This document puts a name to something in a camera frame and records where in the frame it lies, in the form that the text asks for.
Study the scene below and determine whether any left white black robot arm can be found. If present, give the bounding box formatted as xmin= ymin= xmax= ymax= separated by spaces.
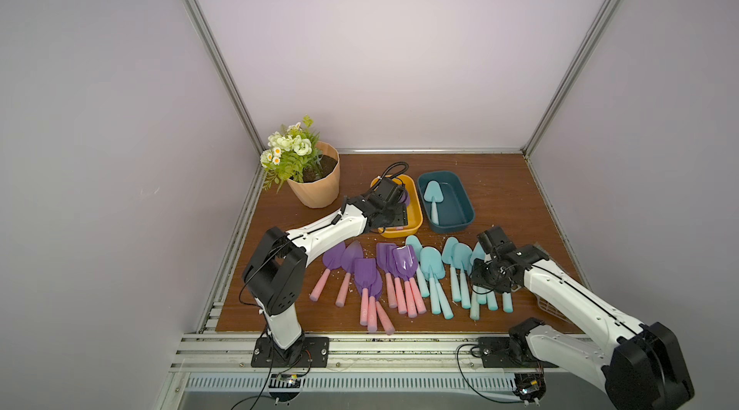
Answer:
xmin=242 ymin=161 xmax=409 ymax=356

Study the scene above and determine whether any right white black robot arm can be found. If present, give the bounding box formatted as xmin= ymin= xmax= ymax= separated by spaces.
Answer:
xmin=471 ymin=226 xmax=695 ymax=409

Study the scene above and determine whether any yellow storage box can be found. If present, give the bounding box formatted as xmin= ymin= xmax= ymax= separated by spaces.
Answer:
xmin=371 ymin=174 xmax=423 ymax=239

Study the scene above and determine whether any dark teal storage box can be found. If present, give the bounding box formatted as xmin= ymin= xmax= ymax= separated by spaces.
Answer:
xmin=417 ymin=171 xmax=475 ymax=234

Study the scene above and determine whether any brown slotted scoop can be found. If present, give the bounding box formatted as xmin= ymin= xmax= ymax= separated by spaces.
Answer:
xmin=536 ymin=296 xmax=570 ymax=323

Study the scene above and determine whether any terracotta flower pot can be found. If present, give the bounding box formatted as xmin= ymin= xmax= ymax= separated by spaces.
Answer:
xmin=287 ymin=141 xmax=341 ymax=209

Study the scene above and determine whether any white flowers green plant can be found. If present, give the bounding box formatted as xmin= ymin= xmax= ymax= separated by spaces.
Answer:
xmin=259 ymin=115 xmax=323 ymax=190

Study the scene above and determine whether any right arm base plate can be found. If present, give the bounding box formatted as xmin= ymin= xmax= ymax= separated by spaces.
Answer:
xmin=477 ymin=336 xmax=557 ymax=370

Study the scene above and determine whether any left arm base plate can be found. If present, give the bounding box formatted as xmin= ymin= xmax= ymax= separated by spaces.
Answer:
xmin=250 ymin=336 xmax=329 ymax=369

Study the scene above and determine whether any aluminium front rail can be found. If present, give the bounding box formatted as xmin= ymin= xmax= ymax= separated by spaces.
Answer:
xmin=169 ymin=332 xmax=534 ymax=373

